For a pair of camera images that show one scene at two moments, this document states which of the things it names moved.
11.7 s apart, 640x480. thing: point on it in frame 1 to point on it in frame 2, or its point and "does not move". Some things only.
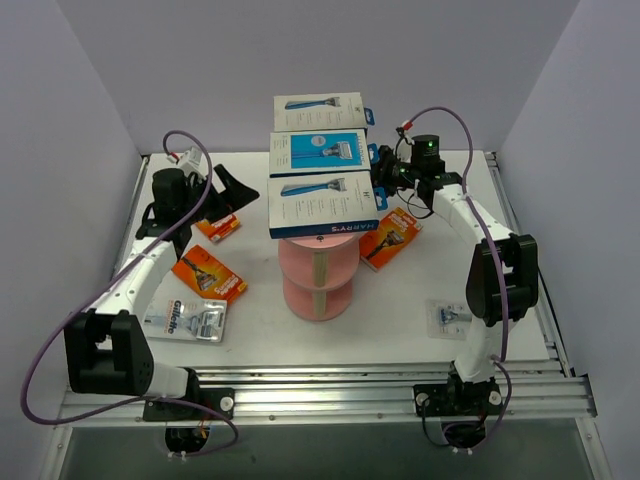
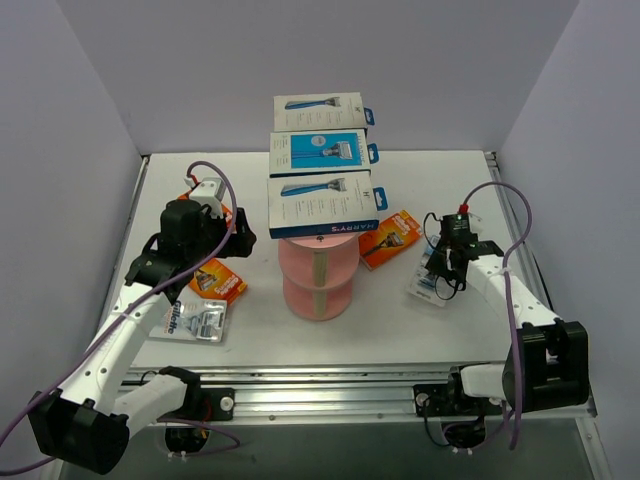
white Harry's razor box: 321,111 does not move
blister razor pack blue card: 447,320 to 421,282
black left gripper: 215,195 to 239,232
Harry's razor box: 321,203 does not move
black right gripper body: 386,169 to 439,261
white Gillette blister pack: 180,312 does not move
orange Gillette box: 395,230 does not move
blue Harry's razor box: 320,152 does not move
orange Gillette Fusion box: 209,277 does not move
